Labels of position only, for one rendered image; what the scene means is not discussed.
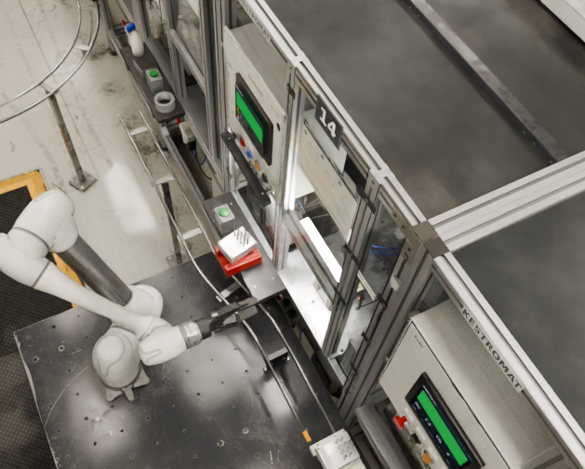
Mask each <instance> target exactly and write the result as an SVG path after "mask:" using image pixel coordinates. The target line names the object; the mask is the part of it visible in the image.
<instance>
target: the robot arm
mask: <svg viewBox="0 0 585 469"><path fill-rule="evenodd" d="M73 214H74V203H73V200H72V199H71V198H70V197H69V196H68V195H67V194H65V193H63V192H61V191H58V190H49V191H47V192H43V193H41V194H40V195H38V196H37V197H36V198H35V199H34V200H33V201H31V203H30V204H29V205H28V206H27V207H26V208H25V209H24V210H23V211H22V213H21V214H20V216H19V217H18V219H17V220H16V222H15V224H14V226H13V228H12V229H11V230H10V232H9V233H8V234H3V233H1V234H0V271H2V272H3V273H4V274H6V275H8V276H9V277H11V278H13V279H14V280H16V281H18V282H20V283H22V284H24V285H26V286H29V287H31V288H34V289H38V290H41V291H44V292H46V293H48V294H51V295H54V296H57V297H59V298H62V299H64V300H66V301H68V302H71V303H74V304H76V305H78V306H80V307H83V308H85V309H87V310H89V311H91V312H94V313H97V314H99V315H103V316H106V317H108V318H111V320H112V322H113V323H112V325H111V327H110V329H109V330H108V331H107V332H106V333H105V334H104V335H103V336H102V337H100V338H99V339H98V341H97V342H96V344H95V346H94V348H93V351H92V362H93V367H94V369H95V370H96V372H97V374H98V375H99V377H100V381H101V384H102V386H103V389H104V392H105V399H106V400H107V401H108V402H112V401H114V400H115V399H116V398H117V397H118V396H120V395H123V394H126V397H127V399H128V400H129V402H132V401H134V399H135V397H134V393H133V390H134V389H136V388H139V387H141V386H144V385H148V384H149V383H150V379H149V378H148V377H147V375H146V374H145V372H144V370H143V367H142V365H141V363H140V360H142V362H143V363H144V364H145V365H147V366H151V365H157V364H161V363H163V362H166V361H168V360H170V359H172V358H174V357H176V356H178V355H180V354H181V353H182V352H184V351H185V350H187V349H190V348H192V347H194V346H195V345H197V344H199V343H201V342H202V341H201V339H202V340H204V339H207V338H209V337H211V336H212V333H211V331H214V332H215V334H217V333H219V332H221V331H223V330H224V329H227V328H232V327H234V326H237V325H239V324H240V323H239V322H241V321H242V320H244V319H247V318H249V317H251V316H252V315H256V314H258V313H259V312H258V310H257V308H256V307H255V306H253V305H255V304H257V303H259V301H258V299H257V298H256V296H253V297H250V298H248V299H246V300H243V301H240V302H236V301H234V302H232V303H230V304H228V305H226V306H224V307H223V308H221V309H219V310H218V311H215V312H213V313H211V317H210V318H208V319H205V318H204V317H200V318H198V319H196V320H194V322H193V321H192V320H189V321H187V322H185V323H182V324H179V325H178V326H175V327H172V326H171V325H170V324H169V323H168V322H166V321H165V320H164V319H162V318H160V316H161V313H162V310H163V298H162V296H161V294H160V292H159V291H158V290H157V289H156V288H153V287H151V286H148V285H137V286H127V285H126V284H125V283H124V282H123V281H122V280H121V279H120V278H119V277H118V276H117V274H116V273H115V272H114V271H113V270H112V269H111V268H110V267H109V266H108V265H107V264H106V263H105V262H104V261H103V260H102V259H101V257H100V256H99V255H98V254H97V253H96V252H95V251H94V250H93V249H92V247H91V246H90V245H89V244H88V243H87V242H86V241H85V240H84V239H83V238H82V237H81V236H80V235H79V234H78V228H77V226H76V223H75V220H74V216H73ZM48 252H52V253H55V254H57V255H58V256H59V257H60V258H61V259H62V260H63V261H64V262H65V263H66V264H67V265H68V266H69V267H70V268H71V269H72V270H73V271H74V272H75V273H76V274H77V275H78V276H79V277H80V278H81V279H82V280H83V281H84V282H85V283H86V284H87V285H88V286H89V287H90V288H91V289H93V290H94V291H95V292H96V293H95V292H93V291H91V290H89V289H87V288H84V287H83V286H81V285H80V284H78V283H77V282H75V281H74V280H72V279H71V278H70V277H69V276H67V275H66V274H65V273H64V272H63V271H62V270H61V269H59V268H58V267H57V266H56V265H55V264H54V263H53V262H51V261H49V260H48V259H46V258H45V256H46V254H47V253H48ZM250 306H253V307H251V308H248V307H250ZM246 308H248V309H246ZM245 309H246V310H245ZM239 310H240V311H242V310H244V311H243V312H240V313H238V314H236V315H235V316H231V317H229V316H230V315H233V314H234V313H236V312H237V311H239Z"/></svg>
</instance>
